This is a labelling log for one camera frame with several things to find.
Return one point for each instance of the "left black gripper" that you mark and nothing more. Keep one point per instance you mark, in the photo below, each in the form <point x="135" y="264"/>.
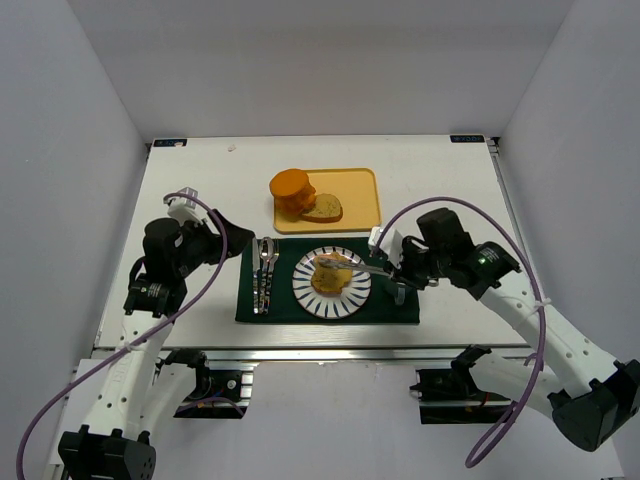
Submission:
<point x="214" y="239"/>

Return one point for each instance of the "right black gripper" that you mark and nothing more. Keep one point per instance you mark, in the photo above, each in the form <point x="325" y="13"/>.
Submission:
<point x="400" y="267"/>

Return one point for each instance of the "round bread bun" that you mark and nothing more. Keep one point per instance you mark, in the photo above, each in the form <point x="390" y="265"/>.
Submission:
<point x="334" y="261"/>

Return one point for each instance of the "metal tongs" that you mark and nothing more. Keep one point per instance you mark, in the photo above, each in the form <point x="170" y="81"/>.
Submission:
<point x="372" y="270"/>

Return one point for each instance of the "seeded bread slice back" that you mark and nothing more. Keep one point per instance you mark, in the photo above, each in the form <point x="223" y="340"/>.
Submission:
<point x="327" y="280"/>

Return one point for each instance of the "seeded bread slice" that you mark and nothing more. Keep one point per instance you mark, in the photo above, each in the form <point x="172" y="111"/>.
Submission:
<point x="327" y="209"/>
<point x="327" y="280"/>

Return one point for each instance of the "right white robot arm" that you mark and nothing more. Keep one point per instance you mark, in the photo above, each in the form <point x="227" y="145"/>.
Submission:
<point x="587" y="392"/>

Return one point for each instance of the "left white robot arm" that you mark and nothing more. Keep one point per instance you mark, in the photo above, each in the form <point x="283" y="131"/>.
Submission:
<point x="141" y="392"/>

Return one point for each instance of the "orange bread loaf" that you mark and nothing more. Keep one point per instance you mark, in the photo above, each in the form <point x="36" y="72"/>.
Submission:
<point x="292" y="191"/>

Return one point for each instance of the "seeded bread slice front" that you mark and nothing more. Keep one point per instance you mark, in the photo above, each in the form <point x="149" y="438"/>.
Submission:
<point x="327" y="209"/>

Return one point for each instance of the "metal spoon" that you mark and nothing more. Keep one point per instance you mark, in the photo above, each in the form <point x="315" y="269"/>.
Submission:
<point x="266" y="254"/>

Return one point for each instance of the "metal fork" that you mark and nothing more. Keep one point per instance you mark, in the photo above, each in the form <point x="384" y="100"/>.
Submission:
<point x="271" y="270"/>

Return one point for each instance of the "grey-blue mug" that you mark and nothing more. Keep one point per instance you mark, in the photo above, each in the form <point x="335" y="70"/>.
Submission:
<point x="398" y="293"/>

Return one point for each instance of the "dark green cloth mat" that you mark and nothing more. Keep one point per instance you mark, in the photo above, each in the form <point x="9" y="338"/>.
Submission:
<point x="284" y="309"/>

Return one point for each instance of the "blue striped white plate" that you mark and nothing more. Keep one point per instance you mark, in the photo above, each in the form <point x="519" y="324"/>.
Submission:
<point x="330" y="307"/>

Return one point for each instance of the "yellow tray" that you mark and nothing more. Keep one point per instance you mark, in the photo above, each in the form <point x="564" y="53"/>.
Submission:
<point x="356" y="188"/>

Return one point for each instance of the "left blue table label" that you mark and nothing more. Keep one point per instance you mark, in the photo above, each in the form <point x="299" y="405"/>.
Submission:
<point x="170" y="143"/>

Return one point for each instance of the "blue table label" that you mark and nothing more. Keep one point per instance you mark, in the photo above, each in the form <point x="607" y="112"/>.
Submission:
<point x="467" y="138"/>
<point x="170" y="143"/>

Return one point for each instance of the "right blue table label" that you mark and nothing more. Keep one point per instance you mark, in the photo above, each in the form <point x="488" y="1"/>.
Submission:
<point x="467" y="138"/>

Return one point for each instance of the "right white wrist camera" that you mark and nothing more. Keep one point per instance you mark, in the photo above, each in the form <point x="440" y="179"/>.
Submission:
<point x="386" y="242"/>

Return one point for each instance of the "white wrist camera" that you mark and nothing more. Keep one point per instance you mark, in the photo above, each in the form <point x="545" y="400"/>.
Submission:
<point x="185" y="205"/>
<point x="386" y="242"/>

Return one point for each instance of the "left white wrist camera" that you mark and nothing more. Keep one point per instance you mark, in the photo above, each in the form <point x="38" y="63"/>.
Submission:
<point x="185" y="205"/>

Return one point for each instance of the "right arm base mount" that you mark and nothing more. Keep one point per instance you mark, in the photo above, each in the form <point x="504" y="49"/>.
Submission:
<point x="449" y="396"/>

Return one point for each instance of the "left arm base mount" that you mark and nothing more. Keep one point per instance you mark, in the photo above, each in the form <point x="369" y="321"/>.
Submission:
<point x="221" y="390"/>

